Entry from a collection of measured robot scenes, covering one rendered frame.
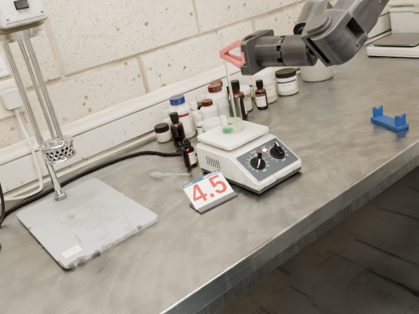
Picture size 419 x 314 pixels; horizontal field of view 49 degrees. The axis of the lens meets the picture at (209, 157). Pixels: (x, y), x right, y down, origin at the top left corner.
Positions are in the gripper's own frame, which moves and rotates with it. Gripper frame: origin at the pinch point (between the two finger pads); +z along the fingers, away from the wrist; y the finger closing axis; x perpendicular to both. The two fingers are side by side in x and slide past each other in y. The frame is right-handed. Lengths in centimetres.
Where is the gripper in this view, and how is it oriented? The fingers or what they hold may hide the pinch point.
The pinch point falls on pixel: (224, 53)
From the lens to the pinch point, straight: 96.1
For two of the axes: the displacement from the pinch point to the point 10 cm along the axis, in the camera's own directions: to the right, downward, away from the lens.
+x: 1.9, 9.0, 4.0
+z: -7.9, -1.0, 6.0
